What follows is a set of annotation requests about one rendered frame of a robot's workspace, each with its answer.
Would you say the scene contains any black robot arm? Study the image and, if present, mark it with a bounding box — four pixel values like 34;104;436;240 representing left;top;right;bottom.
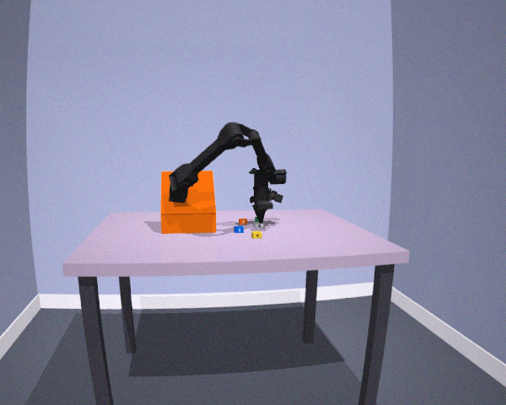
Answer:
169;122;287;203

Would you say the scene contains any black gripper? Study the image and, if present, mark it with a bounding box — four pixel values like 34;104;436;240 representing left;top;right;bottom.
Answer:
250;185;273;224

